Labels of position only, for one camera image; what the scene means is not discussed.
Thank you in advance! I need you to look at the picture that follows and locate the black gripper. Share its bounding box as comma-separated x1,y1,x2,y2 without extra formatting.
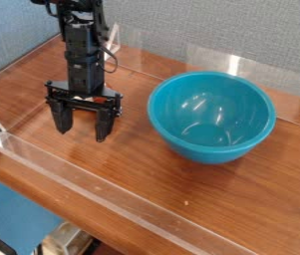
45,81,124,142

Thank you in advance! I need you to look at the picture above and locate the blue plastic bowl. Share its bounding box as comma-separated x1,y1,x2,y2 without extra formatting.
148,71,276,164

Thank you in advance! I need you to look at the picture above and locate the toy mushroom brown cap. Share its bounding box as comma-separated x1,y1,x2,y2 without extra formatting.
74,96,108,104

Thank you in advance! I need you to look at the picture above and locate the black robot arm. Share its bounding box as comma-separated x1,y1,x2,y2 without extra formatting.
30,0,124,142

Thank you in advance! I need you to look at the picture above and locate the clear acrylic front barrier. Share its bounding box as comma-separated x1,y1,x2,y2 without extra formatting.
0,128,256,255

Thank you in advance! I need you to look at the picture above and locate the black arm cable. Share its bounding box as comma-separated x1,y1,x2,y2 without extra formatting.
100,45,121,75

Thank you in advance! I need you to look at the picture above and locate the clear acrylic corner bracket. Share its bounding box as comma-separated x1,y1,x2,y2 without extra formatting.
106,24,121,54

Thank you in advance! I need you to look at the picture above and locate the metal frame under table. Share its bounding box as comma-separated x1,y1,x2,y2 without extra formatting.
33,222,93,255

